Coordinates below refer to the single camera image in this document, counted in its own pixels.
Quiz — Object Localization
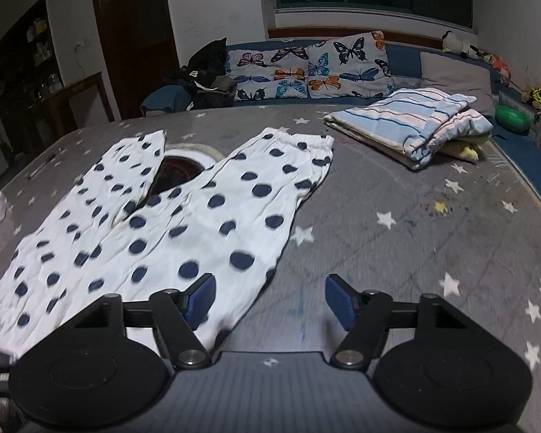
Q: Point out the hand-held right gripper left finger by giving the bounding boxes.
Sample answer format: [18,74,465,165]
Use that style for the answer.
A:
[67,274,217,369]

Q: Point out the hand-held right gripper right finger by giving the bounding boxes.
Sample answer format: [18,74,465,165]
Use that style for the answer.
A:
[325,274,472,369]

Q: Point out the white polka dot pants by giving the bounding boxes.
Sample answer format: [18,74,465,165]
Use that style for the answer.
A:
[0,128,335,359]

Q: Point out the grey star tablecloth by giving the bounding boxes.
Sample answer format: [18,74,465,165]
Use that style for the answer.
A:
[0,101,541,433]

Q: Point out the round hole in table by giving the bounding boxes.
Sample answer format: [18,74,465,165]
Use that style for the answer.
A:
[113,144,226,228]

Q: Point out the striped folded cloth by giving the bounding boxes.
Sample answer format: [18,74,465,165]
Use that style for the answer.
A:
[323,87,494,171]

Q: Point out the yellow cloth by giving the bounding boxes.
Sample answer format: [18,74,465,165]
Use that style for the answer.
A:
[442,133,494,163]

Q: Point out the butterfly print pillow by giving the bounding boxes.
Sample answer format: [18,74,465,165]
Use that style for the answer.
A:
[225,45,309,101]
[307,31,395,99]

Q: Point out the black jacket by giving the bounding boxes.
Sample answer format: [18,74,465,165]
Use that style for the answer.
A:
[162,37,237,109]

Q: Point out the wooden side table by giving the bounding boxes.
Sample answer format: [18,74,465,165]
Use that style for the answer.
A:
[27,71,115,154]

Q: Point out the green bowl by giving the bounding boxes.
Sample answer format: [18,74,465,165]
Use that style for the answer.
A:
[494,105,535,134]

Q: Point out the grey pillow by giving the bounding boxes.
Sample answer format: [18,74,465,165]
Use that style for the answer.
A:
[419,51,497,113]

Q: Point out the brown wooden door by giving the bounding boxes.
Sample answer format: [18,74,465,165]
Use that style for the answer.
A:
[88,0,181,122]

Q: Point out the black and white plush toy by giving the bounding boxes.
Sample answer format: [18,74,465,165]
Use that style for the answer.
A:
[441,31,481,57]

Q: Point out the colourful plush toy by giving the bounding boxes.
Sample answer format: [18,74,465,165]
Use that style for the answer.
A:
[478,52,515,84]

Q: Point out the dark wooden shelf cabinet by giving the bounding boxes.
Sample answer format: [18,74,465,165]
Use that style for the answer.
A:
[0,0,66,163]

